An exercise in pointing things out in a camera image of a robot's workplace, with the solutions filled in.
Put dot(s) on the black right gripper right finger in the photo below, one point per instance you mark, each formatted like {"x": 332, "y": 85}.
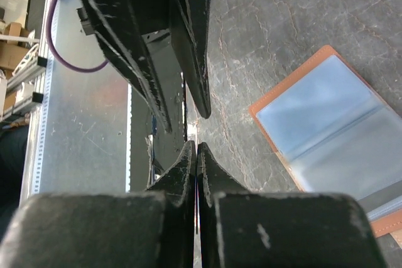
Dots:
{"x": 239, "y": 228}

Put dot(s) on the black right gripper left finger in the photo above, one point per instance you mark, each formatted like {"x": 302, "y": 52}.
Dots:
{"x": 151, "y": 228}

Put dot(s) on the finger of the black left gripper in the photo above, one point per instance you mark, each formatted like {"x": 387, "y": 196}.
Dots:
{"x": 117, "y": 31}
{"x": 189, "y": 28}

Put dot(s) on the grey patterned card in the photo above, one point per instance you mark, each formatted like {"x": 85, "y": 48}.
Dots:
{"x": 196, "y": 206}

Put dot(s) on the tan leather card holder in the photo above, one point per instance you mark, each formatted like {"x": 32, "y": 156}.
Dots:
{"x": 333, "y": 132}

